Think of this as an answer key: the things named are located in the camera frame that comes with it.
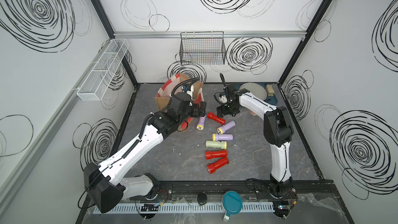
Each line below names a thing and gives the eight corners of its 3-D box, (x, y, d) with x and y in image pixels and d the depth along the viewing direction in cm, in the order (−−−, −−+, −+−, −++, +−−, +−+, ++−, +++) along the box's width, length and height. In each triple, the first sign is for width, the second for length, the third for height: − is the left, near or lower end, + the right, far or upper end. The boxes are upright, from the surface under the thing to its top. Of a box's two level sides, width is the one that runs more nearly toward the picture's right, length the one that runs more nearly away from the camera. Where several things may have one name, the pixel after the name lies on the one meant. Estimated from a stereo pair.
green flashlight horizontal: (205, 147, 90) (205, 144, 87) (205, 141, 92) (206, 138, 89) (225, 150, 89) (226, 147, 86) (226, 144, 91) (226, 141, 88)
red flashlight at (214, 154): (205, 159, 85) (206, 157, 83) (204, 153, 87) (205, 151, 85) (227, 156, 86) (227, 154, 84) (225, 150, 88) (226, 148, 86)
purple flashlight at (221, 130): (219, 135, 94) (220, 132, 92) (216, 131, 96) (216, 128, 93) (235, 125, 99) (236, 122, 96) (232, 121, 100) (233, 118, 98)
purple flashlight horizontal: (212, 141, 92) (212, 139, 90) (212, 135, 94) (212, 133, 92) (232, 141, 92) (233, 139, 90) (232, 135, 94) (232, 133, 92)
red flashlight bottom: (209, 174, 81) (209, 172, 78) (206, 167, 83) (206, 166, 80) (229, 164, 84) (230, 162, 81) (225, 158, 86) (226, 156, 83)
